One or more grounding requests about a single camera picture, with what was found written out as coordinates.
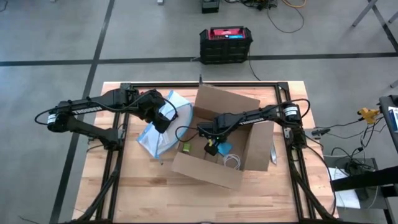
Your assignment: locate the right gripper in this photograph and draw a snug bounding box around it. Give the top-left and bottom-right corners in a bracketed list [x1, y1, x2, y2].
[197, 113, 237, 142]

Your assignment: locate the blue card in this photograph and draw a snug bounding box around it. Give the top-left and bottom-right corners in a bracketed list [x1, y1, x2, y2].
[216, 141, 234, 157]

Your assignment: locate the brown cardboard box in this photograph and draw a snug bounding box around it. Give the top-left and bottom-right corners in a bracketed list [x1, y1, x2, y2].
[170, 83, 275, 191]

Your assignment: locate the white cable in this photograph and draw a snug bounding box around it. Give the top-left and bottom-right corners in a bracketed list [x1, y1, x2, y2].
[222, 153, 242, 171]

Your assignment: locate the clear mesh pouch blue trim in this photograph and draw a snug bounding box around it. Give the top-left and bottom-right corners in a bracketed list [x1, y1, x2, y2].
[136, 90, 195, 160]

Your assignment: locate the grey Stanley utility knife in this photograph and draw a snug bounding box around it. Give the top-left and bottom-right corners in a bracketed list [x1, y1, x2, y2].
[269, 146, 278, 166]

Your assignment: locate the black red power station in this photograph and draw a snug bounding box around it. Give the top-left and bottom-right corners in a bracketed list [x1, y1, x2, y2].
[198, 26, 254, 65]

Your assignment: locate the black floor device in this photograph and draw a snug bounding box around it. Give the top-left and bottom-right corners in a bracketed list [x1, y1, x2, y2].
[201, 0, 220, 14]

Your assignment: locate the grey side cart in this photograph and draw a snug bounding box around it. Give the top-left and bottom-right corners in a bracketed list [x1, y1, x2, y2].
[323, 154, 379, 210]

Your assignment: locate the white paper sheet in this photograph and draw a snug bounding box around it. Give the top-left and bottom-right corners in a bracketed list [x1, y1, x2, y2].
[328, 167, 361, 210]

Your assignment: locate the black stand beam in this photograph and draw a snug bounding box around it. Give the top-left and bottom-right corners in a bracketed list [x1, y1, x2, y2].
[330, 166, 398, 192]

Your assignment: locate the black side desk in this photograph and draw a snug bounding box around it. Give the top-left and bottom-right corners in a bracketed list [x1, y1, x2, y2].
[377, 95, 398, 154]

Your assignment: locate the blue white carton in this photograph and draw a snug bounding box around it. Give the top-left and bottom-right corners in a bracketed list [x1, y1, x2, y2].
[387, 106, 398, 134]

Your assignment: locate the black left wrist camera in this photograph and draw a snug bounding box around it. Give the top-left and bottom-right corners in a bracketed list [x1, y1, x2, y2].
[154, 112, 178, 135]

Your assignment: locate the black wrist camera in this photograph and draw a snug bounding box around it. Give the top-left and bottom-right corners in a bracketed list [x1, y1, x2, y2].
[203, 139, 220, 157]
[154, 112, 178, 135]

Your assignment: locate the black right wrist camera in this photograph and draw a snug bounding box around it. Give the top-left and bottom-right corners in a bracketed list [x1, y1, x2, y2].
[203, 139, 220, 157]

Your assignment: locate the black aluminium table frame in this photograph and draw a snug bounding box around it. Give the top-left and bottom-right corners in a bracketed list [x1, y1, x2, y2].
[67, 81, 340, 224]

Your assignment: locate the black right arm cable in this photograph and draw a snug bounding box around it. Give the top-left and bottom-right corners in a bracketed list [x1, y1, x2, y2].
[174, 125, 200, 144]

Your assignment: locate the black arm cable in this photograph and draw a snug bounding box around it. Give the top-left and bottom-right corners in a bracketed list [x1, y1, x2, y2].
[34, 93, 180, 125]
[174, 125, 200, 144]

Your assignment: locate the black power station cable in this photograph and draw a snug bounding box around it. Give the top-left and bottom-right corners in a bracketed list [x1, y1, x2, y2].
[248, 51, 262, 82]

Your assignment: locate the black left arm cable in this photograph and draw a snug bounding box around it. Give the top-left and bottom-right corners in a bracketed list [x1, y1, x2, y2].
[34, 93, 180, 125]

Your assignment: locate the tangled floor cable bundle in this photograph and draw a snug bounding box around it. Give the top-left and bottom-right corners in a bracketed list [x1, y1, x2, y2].
[223, 0, 280, 11]

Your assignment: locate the black floor cable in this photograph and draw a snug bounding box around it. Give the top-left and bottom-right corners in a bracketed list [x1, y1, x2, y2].
[266, 6, 305, 34]

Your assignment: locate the black power cable bundle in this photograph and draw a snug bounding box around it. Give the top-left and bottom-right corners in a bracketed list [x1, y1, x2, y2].
[329, 116, 388, 175]

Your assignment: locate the yellow floor cable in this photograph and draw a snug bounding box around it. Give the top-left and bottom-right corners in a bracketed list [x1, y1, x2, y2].
[281, 0, 307, 9]

